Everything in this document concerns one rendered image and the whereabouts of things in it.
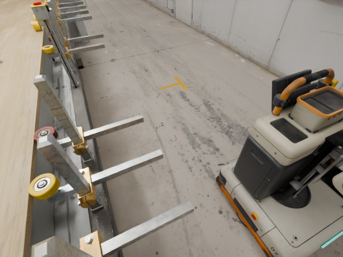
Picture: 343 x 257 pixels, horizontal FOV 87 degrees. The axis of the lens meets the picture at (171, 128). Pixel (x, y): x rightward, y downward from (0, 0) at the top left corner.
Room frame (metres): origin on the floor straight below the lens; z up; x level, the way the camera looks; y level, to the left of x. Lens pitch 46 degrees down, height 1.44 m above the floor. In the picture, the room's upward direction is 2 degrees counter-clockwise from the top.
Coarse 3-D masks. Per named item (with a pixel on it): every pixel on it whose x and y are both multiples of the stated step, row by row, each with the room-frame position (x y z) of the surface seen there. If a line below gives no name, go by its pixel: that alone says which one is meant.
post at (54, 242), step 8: (48, 240) 0.08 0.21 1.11; (56, 240) 0.08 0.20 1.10; (32, 248) 0.07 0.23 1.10; (40, 248) 0.07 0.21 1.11; (48, 248) 0.07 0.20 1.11; (56, 248) 0.07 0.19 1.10; (64, 248) 0.07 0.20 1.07; (72, 248) 0.08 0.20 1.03; (32, 256) 0.06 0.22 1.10; (40, 256) 0.06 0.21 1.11; (48, 256) 0.06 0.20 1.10; (56, 256) 0.06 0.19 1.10; (64, 256) 0.06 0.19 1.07; (72, 256) 0.07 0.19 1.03; (80, 256) 0.07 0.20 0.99; (88, 256) 0.08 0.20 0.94
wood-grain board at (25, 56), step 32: (0, 0) 3.36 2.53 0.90; (32, 0) 3.28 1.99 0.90; (0, 32) 1.84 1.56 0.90; (32, 32) 1.81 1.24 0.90; (0, 64) 1.17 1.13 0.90; (32, 64) 1.16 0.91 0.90; (0, 96) 0.80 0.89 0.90; (32, 96) 0.79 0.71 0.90; (0, 128) 0.56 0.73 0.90; (32, 128) 0.55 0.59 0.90; (0, 160) 0.39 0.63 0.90; (32, 160) 0.39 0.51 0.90; (0, 192) 0.27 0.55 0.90; (0, 224) 0.17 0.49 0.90; (0, 256) 0.09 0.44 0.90
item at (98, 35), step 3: (102, 33) 1.84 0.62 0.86; (84, 36) 1.78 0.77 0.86; (87, 36) 1.78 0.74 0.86; (90, 36) 1.78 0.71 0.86; (93, 36) 1.79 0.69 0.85; (96, 36) 1.80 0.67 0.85; (99, 36) 1.81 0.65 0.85; (102, 36) 1.82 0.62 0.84; (66, 39) 1.72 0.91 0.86; (69, 39) 1.71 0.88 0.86; (72, 39) 1.72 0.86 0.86; (75, 39) 1.73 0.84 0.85; (78, 39) 1.74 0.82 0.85; (81, 39) 1.75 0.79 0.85; (84, 39) 1.76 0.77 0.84; (87, 39) 1.77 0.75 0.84; (90, 39) 1.78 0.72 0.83; (69, 42) 1.71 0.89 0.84; (72, 42) 1.72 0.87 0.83
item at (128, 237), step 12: (180, 204) 0.22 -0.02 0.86; (156, 216) 0.19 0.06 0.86; (168, 216) 0.19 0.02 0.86; (180, 216) 0.19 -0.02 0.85; (132, 228) 0.16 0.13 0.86; (144, 228) 0.16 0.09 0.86; (156, 228) 0.16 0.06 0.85; (108, 240) 0.13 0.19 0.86; (120, 240) 0.13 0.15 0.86; (132, 240) 0.13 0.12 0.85; (108, 252) 0.10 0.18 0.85
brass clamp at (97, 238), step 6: (90, 234) 0.15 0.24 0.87; (96, 234) 0.15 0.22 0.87; (84, 240) 0.13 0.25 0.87; (96, 240) 0.13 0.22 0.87; (102, 240) 0.14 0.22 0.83; (84, 246) 0.12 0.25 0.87; (90, 246) 0.12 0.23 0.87; (96, 246) 0.12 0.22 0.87; (90, 252) 0.10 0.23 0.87; (96, 252) 0.10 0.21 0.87
